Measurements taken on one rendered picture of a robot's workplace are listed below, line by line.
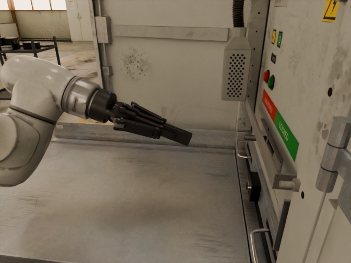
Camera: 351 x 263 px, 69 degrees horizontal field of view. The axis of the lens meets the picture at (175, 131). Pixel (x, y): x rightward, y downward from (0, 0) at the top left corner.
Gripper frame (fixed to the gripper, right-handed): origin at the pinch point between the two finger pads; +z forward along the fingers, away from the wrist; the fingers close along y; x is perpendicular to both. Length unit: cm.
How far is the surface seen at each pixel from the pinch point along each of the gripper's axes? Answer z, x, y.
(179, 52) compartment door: -8.5, 10.2, -43.1
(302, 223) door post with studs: 14.1, 12.4, 32.9
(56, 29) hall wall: -631, -284, -1099
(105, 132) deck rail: -23.4, -23.7, -27.4
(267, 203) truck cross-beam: 22.9, -2.6, 9.4
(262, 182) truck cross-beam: 23.1, -2.5, 2.3
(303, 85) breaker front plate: 15.0, 22.4, 12.4
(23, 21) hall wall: -785, -305, -1099
